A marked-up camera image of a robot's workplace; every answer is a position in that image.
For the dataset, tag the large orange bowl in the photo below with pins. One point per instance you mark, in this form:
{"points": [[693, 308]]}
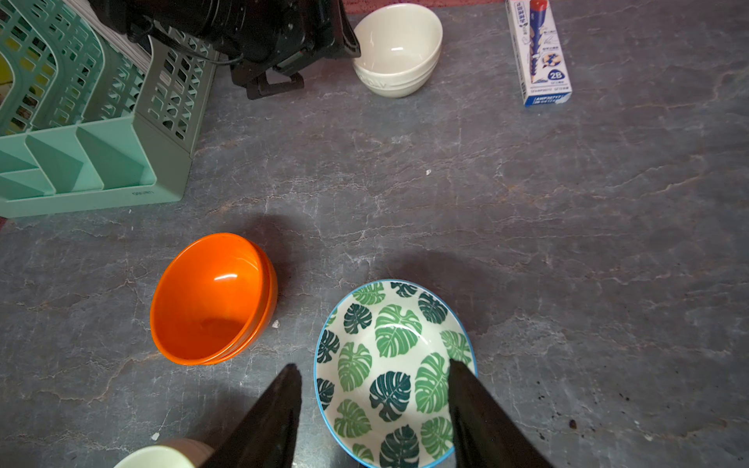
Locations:
{"points": [[265, 313]]}

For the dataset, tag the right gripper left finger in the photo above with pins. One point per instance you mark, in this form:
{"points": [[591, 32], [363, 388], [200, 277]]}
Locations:
{"points": [[266, 436]]}

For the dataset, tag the green plastic file organizer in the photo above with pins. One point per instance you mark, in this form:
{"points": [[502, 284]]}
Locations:
{"points": [[82, 127]]}

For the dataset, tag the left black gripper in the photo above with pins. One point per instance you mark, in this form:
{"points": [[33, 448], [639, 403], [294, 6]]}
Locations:
{"points": [[234, 29]]}

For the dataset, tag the white pencil lead box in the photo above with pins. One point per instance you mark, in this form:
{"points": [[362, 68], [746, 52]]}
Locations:
{"points": [[542, 69]]}

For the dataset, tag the small green leaf bowl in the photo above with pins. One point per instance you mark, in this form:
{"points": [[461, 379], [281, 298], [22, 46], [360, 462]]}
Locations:
{"points": [[381, 371]]}

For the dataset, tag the grey booklet in organizer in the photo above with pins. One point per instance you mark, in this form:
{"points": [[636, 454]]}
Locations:
{"points": [[138, 53]]}

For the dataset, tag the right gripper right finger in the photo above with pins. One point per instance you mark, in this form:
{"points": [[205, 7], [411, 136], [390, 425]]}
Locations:
{"points": [[484, 435]]}

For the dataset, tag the small cream bowl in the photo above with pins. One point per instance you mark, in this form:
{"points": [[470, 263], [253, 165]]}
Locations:
{"points": [[400, 48]]}

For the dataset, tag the large cream bowl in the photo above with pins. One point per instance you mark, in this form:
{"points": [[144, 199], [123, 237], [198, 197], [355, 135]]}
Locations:
{"points": [[178, 453]]}

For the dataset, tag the small orange bowl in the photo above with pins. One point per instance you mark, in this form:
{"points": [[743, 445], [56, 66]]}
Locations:
{"points": [[207, 299]]}

